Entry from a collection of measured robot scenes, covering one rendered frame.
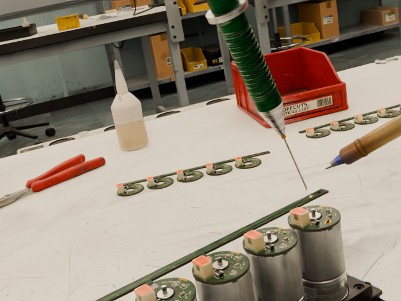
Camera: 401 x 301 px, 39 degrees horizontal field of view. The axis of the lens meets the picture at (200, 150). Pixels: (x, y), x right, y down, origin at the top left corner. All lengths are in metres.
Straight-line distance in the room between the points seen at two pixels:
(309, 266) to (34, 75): 4.47
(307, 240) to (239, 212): 0.17
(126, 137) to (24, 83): 4.08
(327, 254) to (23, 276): 0.23
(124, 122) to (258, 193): 0.22
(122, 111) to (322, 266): 0.39
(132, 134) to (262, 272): 0.40
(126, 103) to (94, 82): 4.13
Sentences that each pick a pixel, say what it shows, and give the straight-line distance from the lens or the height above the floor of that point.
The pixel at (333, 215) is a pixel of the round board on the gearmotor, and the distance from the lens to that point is 0.28.
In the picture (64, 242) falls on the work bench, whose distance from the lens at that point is 0.46.
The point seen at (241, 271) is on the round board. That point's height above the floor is 0.81.
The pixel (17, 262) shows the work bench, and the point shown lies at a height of 0.75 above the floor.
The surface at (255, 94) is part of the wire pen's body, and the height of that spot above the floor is 0.88.
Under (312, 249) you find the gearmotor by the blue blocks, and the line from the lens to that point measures 0.27.
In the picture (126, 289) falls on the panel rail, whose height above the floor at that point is 0.81.
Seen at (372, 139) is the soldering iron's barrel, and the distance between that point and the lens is 0.25.
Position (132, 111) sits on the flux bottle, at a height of 0.79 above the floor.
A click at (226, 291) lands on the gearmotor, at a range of 0.24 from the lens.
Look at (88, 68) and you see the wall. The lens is 4.73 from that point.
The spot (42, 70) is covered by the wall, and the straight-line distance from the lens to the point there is 4.69.
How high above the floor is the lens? 0.94
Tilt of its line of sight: 18 degrees down
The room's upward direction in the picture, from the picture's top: 11 degrees counter-clockwise
